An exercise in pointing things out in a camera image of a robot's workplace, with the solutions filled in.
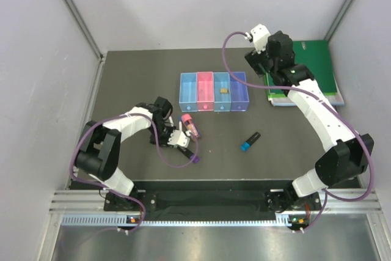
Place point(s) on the white slotted cable duct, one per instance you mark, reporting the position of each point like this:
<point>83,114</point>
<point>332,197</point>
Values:
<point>131,221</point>

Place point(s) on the pink lid pen jar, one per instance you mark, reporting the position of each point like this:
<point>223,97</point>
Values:
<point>188,122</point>

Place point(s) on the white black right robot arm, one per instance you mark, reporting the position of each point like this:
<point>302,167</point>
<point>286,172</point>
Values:
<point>347,153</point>

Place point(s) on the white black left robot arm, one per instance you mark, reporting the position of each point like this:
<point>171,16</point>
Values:
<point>99,148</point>

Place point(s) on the green ring binder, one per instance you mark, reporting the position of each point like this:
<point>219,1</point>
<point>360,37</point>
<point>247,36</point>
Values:
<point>315,55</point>

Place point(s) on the purple-blue plastic bin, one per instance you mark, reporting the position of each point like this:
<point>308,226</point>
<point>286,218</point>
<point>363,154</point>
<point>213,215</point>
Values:
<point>239,96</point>

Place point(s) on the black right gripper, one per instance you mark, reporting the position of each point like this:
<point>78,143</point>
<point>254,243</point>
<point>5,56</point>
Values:
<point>255,60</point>

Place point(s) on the purple cap black highlighter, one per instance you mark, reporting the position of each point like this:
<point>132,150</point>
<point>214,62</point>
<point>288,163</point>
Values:
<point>190,155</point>

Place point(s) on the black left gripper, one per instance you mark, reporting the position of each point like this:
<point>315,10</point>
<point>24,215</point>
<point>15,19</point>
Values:
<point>164,142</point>

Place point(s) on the blue cap black highlighter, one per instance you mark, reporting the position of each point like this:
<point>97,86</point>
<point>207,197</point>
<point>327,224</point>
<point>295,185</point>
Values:
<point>250,141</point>

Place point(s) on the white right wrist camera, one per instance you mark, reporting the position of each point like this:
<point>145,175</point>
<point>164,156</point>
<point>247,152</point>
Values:
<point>258,36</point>

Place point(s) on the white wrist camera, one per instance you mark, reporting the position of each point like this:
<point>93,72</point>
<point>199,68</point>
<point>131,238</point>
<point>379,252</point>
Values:
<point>177,139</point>
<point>258,36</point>

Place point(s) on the white marker blue cap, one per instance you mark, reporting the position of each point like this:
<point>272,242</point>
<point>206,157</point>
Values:
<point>180,125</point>

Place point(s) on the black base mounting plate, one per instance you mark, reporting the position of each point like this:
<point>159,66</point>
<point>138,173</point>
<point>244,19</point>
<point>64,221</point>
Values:
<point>255,199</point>

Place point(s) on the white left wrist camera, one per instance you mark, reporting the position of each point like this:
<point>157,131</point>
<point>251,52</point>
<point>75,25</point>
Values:
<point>177,139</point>

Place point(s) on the light blue plastic bin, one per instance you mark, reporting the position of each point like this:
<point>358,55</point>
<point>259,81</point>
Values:
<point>222,102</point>

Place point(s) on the sky blue plastic bin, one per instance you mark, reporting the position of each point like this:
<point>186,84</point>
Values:
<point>188,92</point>

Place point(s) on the aluminium front rail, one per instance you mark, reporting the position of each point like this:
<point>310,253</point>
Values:
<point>93,201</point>

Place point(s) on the pink plastic bin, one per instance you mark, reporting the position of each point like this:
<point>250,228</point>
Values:
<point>205,91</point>

